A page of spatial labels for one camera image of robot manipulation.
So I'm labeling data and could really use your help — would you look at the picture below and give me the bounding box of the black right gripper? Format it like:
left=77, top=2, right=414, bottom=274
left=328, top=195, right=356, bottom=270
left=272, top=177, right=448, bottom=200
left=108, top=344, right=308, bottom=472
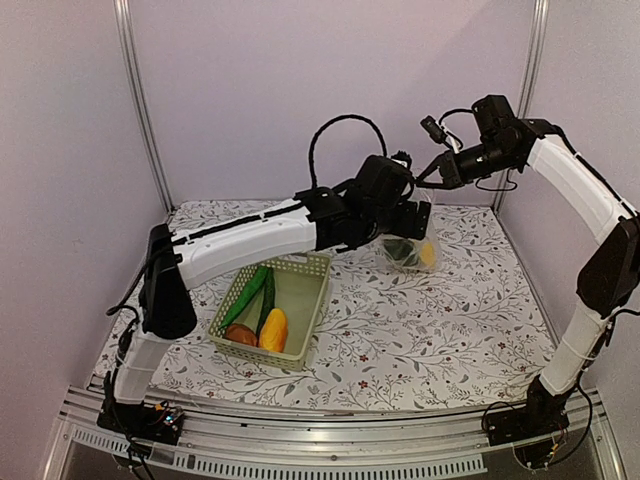
left=415, top=138, right=520, bottom=189

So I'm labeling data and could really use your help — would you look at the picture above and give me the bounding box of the green bok choy toy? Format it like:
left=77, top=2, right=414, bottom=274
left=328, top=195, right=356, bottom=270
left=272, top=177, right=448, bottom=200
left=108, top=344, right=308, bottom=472
left=382, top=237, right=422, bottom=267

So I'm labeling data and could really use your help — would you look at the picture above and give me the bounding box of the clear pink zip top bag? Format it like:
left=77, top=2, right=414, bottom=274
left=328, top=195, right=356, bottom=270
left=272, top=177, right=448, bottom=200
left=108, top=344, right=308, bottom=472
left=377, top=212, right=441, bottom=273

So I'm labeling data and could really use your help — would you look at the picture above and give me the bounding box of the yellow lemon toy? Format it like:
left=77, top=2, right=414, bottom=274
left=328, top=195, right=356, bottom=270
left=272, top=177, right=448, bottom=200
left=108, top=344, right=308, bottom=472
left=419, top=242, right=437, bottom=268

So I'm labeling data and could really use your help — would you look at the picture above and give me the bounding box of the dark green round fruit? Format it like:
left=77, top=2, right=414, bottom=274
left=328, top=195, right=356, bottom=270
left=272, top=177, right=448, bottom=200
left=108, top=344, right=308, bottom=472
left=397, top=239, right=421, bottom=267

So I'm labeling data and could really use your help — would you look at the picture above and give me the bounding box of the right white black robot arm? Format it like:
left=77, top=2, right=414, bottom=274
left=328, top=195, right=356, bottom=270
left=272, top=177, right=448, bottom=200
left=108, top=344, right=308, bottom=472
left=416, top=119, right=639, bottom=436

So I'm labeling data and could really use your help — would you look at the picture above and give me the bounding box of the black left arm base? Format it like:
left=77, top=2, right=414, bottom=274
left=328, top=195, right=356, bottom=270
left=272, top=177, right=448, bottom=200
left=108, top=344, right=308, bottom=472
left=97, top=400, right=184, bottom=445

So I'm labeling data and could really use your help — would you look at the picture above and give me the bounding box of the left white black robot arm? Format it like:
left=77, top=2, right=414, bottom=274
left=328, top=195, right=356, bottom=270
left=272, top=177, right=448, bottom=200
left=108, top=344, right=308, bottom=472
left=108, top=155, right=431, bottom=434

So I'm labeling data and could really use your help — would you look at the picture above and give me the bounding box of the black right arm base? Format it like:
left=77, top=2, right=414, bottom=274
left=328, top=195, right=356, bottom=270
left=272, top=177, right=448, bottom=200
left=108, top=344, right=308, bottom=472
left=481, top=401, right=569, bottom=446

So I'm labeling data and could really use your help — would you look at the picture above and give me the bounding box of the beige perforated plastic basket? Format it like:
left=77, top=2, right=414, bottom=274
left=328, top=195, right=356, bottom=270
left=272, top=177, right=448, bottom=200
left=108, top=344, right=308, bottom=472
left=209, top=254, right=331, bottom=371

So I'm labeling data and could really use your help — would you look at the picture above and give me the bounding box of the floral white table mat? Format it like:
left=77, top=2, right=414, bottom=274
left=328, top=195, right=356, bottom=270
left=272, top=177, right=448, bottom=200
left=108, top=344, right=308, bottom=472
left=150, top=206, right=555, bottom=411

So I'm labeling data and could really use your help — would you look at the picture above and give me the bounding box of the dark green cucumber toy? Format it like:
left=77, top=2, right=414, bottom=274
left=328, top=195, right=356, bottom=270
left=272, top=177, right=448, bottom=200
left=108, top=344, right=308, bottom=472
left=255, top=269, right=276, bottom=337

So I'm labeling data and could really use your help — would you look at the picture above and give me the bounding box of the green bitter gourd toy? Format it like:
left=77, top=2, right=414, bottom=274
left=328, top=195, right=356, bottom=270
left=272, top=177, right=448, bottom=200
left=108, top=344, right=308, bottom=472
left=220, top=266, right=270, bottom=329

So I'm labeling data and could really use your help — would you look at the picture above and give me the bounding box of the orange yellow mango toy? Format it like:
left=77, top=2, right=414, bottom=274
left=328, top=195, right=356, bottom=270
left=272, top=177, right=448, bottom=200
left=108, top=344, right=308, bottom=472
left=258, top=308, right=288, bottom=353

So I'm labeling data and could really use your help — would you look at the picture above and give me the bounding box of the brown bread roll toy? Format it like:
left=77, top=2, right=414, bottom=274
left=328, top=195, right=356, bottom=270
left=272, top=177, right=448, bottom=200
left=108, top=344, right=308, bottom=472
left=224, top=323, right=258, bottom=347

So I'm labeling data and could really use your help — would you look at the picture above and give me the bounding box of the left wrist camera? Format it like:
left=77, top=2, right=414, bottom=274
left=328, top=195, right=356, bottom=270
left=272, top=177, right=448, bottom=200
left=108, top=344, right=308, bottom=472
left=390, top=150, right=413, bottom=175

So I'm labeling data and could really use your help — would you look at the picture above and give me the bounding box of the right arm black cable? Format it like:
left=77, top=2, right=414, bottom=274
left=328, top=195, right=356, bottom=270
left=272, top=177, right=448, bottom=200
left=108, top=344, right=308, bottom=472
left=437, top=108, right=474, bottom=126

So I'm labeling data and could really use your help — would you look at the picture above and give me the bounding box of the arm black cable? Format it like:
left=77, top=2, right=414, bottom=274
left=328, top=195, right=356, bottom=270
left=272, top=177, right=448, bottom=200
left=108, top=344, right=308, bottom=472
left=308, top=114, right=390, bottom=191
left=437, top=108, right=474, bottom=126

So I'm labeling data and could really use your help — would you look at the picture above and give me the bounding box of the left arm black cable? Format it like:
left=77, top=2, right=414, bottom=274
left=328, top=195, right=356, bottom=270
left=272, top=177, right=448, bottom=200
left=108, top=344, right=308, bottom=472
left=308, top=114, right=390, bottom=191

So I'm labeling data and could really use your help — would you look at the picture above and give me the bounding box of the right aluminium frame post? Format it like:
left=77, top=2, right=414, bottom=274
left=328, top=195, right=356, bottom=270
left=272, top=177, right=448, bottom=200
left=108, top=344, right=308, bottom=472
left=491, top=0, right=550, bottom=216

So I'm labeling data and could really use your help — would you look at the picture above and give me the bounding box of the aluminium frame post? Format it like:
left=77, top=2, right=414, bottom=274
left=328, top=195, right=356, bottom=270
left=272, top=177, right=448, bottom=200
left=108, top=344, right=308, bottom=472
left=491, top=0, right=550, bottom=216
left=113, top=0, right=175, bottom=214

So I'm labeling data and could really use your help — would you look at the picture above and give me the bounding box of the aluminium front rail frame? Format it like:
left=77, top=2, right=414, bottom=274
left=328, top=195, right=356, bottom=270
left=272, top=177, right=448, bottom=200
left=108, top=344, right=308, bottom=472
left=40, top=386, right=631, bottom=479

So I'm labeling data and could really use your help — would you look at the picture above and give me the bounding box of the left aluminium frame post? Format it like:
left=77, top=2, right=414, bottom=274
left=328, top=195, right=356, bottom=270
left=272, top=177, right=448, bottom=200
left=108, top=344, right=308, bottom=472
left=113, top=0, right=175, bottom=214

